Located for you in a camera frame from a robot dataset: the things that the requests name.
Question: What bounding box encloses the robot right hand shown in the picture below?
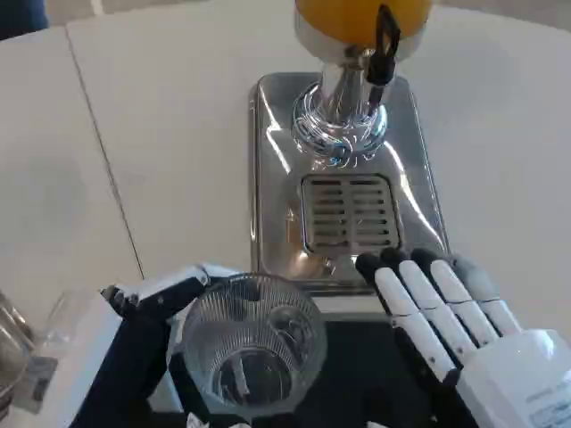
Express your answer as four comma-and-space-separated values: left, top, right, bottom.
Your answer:
355, 248, 571, 428

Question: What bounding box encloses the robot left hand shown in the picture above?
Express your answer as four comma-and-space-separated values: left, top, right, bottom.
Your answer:
48, 261, 244, 428

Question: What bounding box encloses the clear ribbed glass cup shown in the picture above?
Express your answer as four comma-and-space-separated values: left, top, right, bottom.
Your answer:
165, 272, 329, 423

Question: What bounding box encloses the steel drip tray grid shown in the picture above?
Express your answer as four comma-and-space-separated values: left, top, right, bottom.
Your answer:
301, 173, 401, 256

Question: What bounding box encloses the steel orange juice dispenser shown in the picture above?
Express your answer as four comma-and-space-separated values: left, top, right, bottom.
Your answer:
247, 0, 451, 298

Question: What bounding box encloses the black dispenser tap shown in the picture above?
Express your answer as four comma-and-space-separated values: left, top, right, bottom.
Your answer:
366, 3, 402, 106

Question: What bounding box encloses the dark blue background object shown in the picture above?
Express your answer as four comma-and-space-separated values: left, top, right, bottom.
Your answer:
0, 0, 49, 42

